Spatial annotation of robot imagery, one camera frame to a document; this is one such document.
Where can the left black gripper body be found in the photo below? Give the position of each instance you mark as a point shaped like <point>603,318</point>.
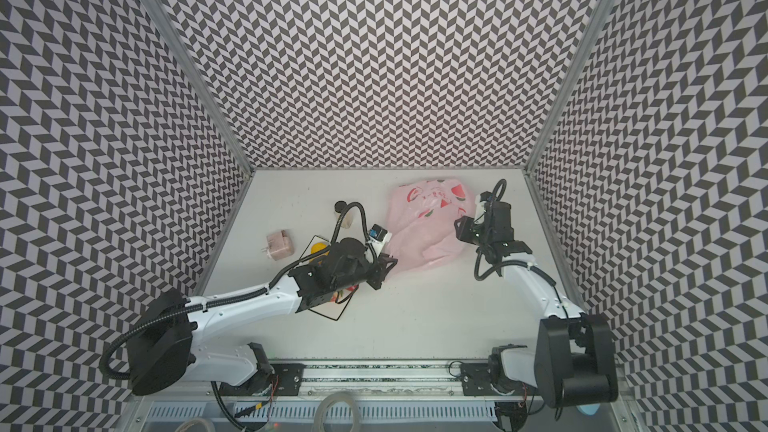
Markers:
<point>366,273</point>

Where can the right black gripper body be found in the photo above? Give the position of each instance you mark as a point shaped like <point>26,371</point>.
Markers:
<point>469,230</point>

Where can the pink plastic bag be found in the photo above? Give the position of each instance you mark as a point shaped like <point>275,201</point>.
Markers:
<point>420,219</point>

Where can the fake yellow fruit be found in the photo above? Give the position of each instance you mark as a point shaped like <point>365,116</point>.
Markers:
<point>318,247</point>

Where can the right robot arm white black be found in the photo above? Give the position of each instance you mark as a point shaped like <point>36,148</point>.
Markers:
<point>572,363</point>

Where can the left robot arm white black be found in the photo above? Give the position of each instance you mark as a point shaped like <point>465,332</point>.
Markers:
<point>176,337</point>

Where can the glass jar black lid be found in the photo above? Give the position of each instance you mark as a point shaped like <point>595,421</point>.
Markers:
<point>339,207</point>

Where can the pink block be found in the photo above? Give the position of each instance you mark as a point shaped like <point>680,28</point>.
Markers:
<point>279,246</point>

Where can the clear tube loop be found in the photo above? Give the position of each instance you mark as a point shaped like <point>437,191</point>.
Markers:
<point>337,403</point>

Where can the teal round cap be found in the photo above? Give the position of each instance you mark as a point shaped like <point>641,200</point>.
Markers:
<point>588,409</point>

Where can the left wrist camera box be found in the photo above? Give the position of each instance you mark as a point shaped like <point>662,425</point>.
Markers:
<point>378,237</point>

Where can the aluminium front rail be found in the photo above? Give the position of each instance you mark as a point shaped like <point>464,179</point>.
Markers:
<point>388,378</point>

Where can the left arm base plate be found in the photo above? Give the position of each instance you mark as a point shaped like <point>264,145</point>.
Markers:
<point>285,379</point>

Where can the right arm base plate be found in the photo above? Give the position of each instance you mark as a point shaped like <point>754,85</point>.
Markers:
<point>483,380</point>

